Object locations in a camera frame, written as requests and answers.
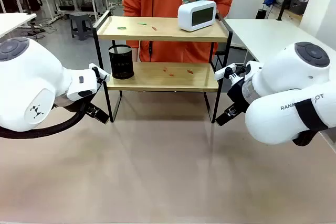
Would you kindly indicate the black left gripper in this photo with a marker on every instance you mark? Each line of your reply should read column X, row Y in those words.
column 89, row 110

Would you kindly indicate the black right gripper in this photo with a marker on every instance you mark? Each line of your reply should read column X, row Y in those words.
column 237, row 95

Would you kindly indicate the white digital clock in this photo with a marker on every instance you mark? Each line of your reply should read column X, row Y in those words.
column 195, row 15

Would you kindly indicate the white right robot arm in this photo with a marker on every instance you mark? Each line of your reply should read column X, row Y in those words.
column 288, row 77

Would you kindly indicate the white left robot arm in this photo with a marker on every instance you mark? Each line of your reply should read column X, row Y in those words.
column 31, row 77

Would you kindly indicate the black mesh pen cup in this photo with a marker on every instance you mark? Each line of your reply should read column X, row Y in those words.
column 121, row 62

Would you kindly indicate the white side table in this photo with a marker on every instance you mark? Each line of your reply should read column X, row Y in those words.
column 262, row 35
column 13, row 22

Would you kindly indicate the green strip scrap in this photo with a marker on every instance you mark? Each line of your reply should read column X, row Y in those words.
column 142, row 23

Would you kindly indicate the grey plastic stool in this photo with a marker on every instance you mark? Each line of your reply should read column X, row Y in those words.
column 80, row 16

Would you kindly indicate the black backpack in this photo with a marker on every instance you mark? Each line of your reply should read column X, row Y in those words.
column 33, row 1

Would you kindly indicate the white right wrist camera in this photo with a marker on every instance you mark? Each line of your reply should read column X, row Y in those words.
column 223, row 73

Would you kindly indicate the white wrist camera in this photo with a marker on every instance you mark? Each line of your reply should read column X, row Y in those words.
column 103, row 72
column 223, row 73

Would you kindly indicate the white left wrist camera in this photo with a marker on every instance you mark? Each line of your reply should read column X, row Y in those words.
column 103, row 72

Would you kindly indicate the wooden two-tier shelf black frame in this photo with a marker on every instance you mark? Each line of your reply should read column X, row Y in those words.
column 162, row 31

